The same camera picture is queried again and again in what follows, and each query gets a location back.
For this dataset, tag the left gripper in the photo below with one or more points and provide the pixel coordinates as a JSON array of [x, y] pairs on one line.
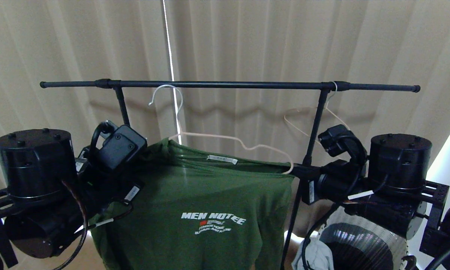
[[41, 232]]

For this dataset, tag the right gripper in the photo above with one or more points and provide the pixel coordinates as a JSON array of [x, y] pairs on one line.
[[337, 182]]

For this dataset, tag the pale grey shorts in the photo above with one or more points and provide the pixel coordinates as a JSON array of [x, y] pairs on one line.
[[318, 257]]

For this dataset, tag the pink clothes hanger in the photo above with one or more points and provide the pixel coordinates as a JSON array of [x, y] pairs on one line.
[[339, 118], [210, 135]]

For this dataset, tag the green printed shirt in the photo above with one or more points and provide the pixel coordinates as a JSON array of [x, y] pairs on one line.
[[195, 187]]

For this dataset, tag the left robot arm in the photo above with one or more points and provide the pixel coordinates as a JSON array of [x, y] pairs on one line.
[[33, 165]]

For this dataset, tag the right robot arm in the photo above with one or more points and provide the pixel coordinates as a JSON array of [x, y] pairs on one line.
[[399, 165]]

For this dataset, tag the white laundry basket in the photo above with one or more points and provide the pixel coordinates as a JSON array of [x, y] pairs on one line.
[[359, 225]]

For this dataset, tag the black clothes rack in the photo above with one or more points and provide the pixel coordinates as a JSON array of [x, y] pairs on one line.
[[228, 84]]

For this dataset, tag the beige curtain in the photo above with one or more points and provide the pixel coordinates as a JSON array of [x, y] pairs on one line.
[[247, 41]]

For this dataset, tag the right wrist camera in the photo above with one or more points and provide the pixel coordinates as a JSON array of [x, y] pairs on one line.
[[335, 137]]

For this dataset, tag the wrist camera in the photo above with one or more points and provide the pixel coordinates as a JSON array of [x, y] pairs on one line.
[[335, 137], [120, 148]]

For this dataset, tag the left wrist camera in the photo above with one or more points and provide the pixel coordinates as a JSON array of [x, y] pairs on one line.
[[120, 148]]

